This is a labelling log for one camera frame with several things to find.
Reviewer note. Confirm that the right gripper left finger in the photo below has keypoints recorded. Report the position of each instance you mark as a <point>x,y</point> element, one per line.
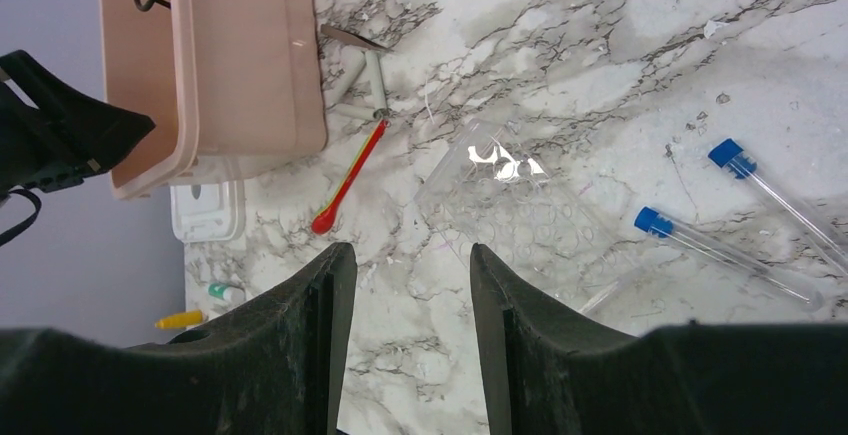
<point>273,365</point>

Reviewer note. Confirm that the red plastic spoon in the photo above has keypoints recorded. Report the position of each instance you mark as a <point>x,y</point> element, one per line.
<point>324,221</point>

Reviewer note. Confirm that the pink plastic bin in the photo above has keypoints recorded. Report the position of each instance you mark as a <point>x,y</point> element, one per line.
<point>217,77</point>

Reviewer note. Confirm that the brown metal spatula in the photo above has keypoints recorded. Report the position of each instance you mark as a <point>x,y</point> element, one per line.
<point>352,39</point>

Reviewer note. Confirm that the clear plastic well plate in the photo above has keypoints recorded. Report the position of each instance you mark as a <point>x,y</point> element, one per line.
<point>488,189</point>

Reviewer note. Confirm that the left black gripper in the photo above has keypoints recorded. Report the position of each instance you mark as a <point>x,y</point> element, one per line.
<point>52,135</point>

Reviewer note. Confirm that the yellow pipette bulb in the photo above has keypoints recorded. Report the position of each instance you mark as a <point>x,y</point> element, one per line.
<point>181,320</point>

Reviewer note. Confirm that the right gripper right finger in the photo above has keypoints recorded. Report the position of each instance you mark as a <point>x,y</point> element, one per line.
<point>547,369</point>

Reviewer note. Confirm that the blue capped test tube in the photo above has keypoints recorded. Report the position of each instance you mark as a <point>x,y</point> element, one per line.
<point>819,232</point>
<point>788,284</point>

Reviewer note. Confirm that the white clay triangle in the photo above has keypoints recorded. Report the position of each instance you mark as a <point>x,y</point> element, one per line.
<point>360,92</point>

